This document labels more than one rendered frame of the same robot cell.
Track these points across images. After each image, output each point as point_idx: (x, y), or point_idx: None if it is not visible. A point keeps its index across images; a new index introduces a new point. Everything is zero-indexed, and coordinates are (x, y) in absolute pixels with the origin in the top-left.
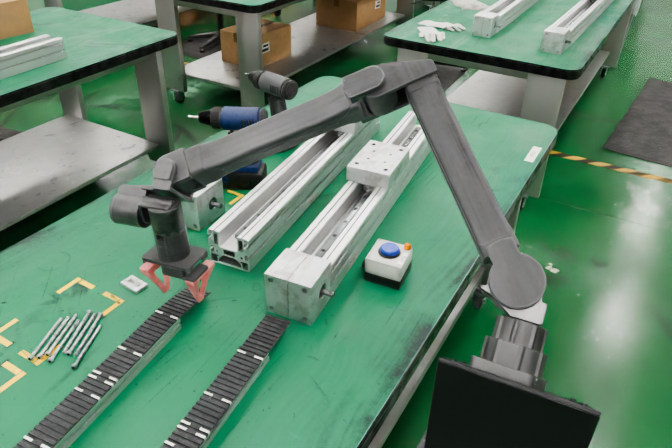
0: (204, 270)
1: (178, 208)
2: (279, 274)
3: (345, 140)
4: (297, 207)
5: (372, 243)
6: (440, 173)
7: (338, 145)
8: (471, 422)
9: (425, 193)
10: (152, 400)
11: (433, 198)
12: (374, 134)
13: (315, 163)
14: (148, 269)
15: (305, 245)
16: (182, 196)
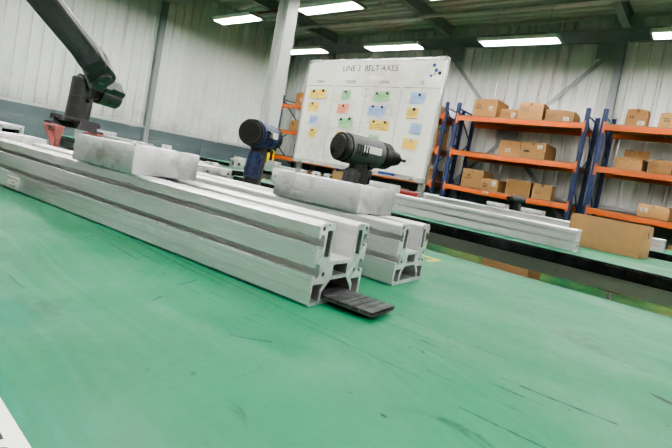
0: (49, 121)
1: (73, 77)
2: (15, 133)
3: (254, 189)
4: None
5: (29, 199)
6: (136, 262)
7: (240, 185)
8: None
9: (84, 236)
10: None
11: (56, 234)
12: (362, 273)
13: (200, 175)
14: (84, 131)
15: (42, 145)
16: (86, 77)
